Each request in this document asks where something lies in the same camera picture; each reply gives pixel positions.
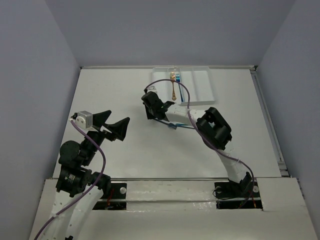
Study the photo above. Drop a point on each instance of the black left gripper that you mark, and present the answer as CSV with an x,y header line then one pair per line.
x,y
104,130

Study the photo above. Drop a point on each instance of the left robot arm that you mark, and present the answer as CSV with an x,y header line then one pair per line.
x,y
82,185

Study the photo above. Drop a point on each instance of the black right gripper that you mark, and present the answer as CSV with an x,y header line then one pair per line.
x,y
149,115

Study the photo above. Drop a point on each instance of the blue metal fork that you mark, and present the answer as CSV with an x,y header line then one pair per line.
x,y
174,126
181,93

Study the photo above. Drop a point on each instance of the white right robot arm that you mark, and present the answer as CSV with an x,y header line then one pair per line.
x,y
214,130

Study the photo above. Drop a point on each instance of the white plastic cutlery tray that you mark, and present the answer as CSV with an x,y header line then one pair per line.
x,y
197,79

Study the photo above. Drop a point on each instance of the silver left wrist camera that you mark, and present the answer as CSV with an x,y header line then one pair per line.
x,y
83,119

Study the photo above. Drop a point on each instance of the white front platform board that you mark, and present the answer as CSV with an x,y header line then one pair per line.
x,y
174,209

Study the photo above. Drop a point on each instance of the ornate gold fork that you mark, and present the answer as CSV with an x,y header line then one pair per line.
x,y
173,79

